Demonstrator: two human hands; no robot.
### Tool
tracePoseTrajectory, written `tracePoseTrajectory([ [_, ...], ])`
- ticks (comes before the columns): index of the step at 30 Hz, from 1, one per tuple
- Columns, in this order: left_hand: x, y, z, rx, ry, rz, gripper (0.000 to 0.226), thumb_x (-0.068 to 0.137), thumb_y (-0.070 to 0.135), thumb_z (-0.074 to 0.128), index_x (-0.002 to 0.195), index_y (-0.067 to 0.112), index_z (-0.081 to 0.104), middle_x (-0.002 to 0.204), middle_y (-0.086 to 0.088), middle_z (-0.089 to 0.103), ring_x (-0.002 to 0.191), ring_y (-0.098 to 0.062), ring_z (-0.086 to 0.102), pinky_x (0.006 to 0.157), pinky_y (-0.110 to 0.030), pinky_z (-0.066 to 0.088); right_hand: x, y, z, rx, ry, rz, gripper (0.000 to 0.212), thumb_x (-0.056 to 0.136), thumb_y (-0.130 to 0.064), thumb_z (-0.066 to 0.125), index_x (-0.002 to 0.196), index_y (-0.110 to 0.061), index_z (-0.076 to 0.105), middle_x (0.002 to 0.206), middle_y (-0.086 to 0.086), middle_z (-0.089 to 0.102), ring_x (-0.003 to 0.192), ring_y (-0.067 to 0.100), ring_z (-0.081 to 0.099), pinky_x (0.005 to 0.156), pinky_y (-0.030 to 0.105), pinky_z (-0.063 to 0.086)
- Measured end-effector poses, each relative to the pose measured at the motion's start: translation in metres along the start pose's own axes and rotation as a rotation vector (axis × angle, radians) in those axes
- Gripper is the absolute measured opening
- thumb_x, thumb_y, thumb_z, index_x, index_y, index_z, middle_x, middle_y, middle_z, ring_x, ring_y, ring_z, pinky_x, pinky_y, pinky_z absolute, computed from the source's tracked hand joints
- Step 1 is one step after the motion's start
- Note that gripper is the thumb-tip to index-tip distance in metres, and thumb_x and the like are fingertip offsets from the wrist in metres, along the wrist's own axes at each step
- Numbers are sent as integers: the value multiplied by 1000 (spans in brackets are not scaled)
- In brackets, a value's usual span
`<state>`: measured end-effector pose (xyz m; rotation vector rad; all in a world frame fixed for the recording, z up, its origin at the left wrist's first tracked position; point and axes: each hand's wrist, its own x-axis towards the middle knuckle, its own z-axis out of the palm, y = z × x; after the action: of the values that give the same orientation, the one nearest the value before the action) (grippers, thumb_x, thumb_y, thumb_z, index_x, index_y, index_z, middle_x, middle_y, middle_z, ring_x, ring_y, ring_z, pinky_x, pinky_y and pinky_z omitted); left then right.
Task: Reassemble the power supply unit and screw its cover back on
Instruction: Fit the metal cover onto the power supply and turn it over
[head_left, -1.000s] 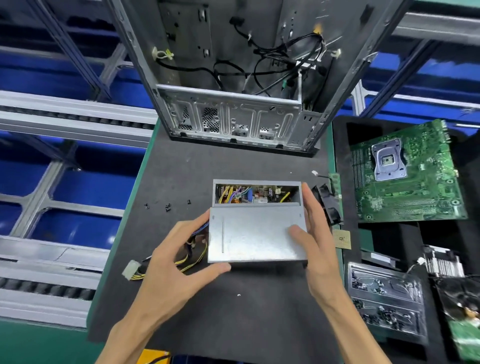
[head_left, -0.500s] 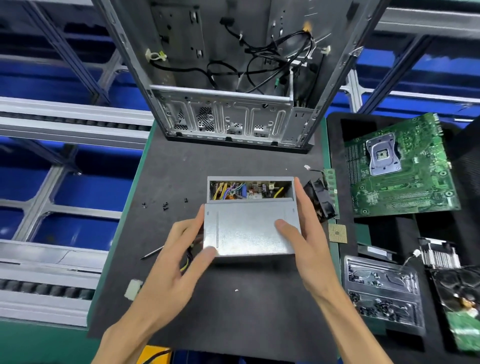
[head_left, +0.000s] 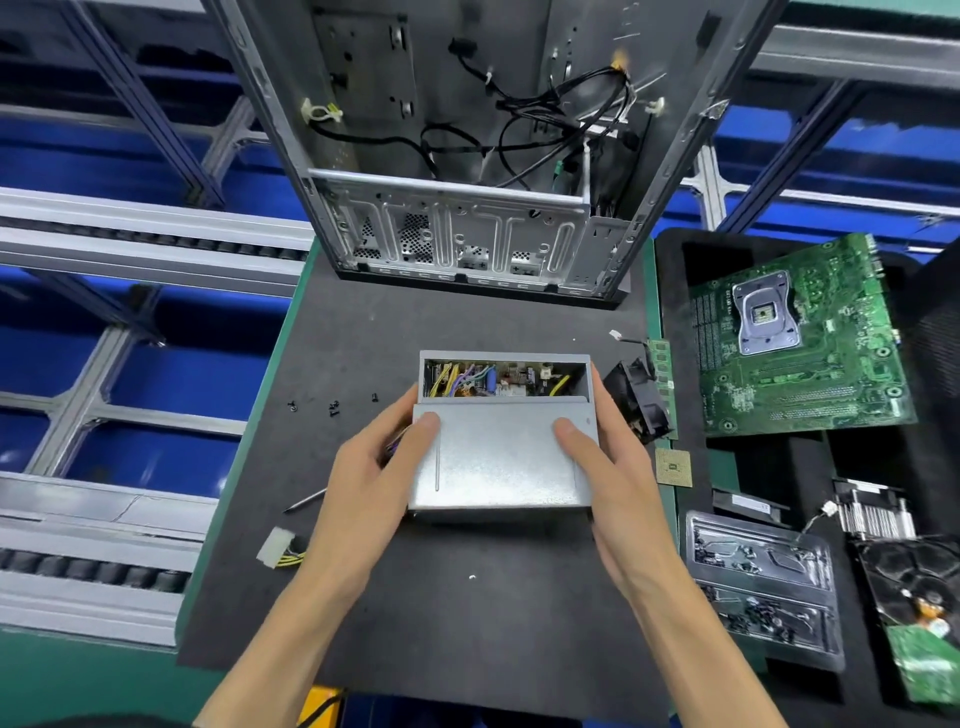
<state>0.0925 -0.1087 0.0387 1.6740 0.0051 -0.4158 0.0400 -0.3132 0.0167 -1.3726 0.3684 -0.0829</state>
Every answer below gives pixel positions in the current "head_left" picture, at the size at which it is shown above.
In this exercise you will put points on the black foam work mat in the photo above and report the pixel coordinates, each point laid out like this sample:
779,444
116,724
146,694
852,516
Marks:
345,315

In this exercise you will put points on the person's left hand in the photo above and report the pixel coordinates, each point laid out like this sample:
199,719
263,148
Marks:
368,503

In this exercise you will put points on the person's right hand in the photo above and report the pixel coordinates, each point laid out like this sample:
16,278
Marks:
615,488

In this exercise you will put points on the silver computer tower chassis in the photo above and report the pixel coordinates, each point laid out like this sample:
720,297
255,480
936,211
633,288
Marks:
450,210

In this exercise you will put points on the green motherboard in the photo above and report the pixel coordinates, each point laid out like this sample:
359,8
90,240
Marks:
803,338

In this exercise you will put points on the black foam parts tray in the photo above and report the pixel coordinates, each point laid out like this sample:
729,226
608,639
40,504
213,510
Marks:
885,450

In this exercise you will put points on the silver heatsink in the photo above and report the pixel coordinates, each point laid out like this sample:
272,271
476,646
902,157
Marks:
875,507

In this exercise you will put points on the green memory stick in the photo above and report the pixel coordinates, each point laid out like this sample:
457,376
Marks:
662,383

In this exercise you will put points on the small black screws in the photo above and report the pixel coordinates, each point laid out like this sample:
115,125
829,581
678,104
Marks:
333,405

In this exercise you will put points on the black cooling fan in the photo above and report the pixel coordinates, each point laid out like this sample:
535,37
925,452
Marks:
638,398

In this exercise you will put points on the power supply metal base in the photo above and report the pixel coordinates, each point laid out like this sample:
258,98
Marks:
503,458

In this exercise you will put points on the yellow button box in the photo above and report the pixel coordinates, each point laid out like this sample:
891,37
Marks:
318,708

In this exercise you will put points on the black hard disk drive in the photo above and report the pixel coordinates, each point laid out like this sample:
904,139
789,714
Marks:
915,615

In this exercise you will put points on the clear plastic screw tray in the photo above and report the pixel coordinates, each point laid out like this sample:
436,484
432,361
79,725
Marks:
765,585

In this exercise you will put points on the small square processor chip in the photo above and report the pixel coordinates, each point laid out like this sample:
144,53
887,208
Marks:
674,467

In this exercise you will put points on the aluminium conveyor frame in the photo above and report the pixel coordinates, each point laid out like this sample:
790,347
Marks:
135,233

